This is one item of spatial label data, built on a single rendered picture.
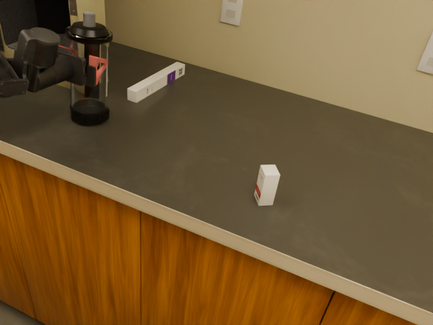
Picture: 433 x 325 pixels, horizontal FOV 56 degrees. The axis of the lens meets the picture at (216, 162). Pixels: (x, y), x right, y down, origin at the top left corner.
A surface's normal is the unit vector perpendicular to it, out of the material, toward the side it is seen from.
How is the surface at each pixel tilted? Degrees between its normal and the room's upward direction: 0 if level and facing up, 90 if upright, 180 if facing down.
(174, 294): 90
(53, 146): 0
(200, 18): 90
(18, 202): 90
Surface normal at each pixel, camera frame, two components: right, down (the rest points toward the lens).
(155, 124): 0.11, -0.80
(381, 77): -0.40, 0.50
